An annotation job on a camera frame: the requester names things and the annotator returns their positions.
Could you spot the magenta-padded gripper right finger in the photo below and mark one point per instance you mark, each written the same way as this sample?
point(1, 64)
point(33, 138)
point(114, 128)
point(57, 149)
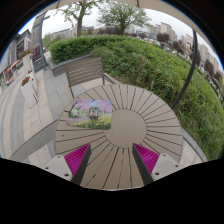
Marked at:
point(146, 158)

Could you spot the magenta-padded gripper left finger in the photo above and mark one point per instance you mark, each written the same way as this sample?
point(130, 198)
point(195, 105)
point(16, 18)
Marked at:
point(76, 158)

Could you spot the white planter with flowers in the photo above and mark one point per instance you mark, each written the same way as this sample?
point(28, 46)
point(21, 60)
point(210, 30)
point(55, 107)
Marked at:
point(29, 93)
point(27, 61)

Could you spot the green hedge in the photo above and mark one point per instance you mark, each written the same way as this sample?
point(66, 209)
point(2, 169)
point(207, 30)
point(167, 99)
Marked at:
point(150, 70)

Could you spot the brown slatted outdoor chair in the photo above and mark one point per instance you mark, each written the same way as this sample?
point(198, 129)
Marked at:
point(85, 70)

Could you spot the dark curved parasol pole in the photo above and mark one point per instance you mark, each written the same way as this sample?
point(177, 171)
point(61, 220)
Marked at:
point(190, 66)

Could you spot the grey shop front building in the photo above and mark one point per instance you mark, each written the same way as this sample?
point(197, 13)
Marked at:
point(15, 56)

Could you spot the tall grey sign pillar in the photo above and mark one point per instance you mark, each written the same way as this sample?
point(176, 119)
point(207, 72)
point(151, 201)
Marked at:
point(36, 43)

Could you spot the far apartment buildings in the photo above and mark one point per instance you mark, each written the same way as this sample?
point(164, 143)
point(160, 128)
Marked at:
point(165, 30)

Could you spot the thin-trunked sparse tree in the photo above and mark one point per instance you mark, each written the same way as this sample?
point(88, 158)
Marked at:
point(80, 23)

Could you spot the round leafy tree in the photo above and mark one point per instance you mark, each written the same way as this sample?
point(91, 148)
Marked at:
point(123, 15)

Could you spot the beige parasol canopy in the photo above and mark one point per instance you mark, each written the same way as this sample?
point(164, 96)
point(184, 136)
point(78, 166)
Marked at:
point(160, 8)

